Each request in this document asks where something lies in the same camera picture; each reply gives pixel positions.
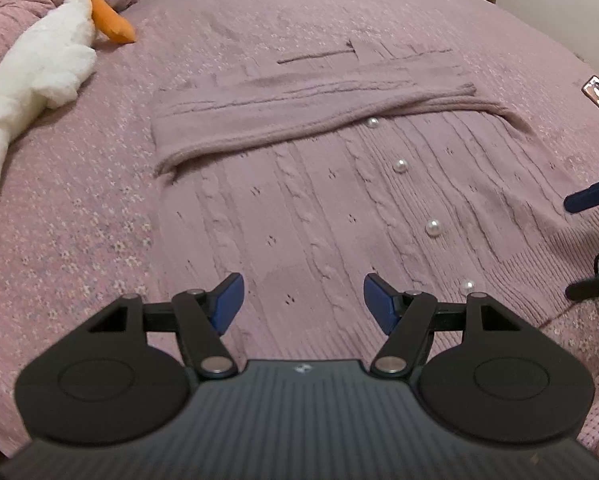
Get pink floral bedspread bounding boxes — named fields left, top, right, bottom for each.
left=0, top=0, right=599, bottom=466

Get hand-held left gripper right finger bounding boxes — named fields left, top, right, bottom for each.
left=363, top=272, right=523, bottom=380

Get pink knit cardigan pearl buttons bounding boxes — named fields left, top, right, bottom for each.
left=151, top=37, right=595, bottom=361

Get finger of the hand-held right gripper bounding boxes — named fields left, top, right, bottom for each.
left=565, top=273, right=599, bottom=303
left=563, top=152, right=599, bottom=214

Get white plush goose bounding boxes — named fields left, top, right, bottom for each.
left=0, top=0, right=137, bottom=241

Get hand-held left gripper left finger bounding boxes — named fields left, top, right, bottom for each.
left=87, top=272, right=245, bottom=380

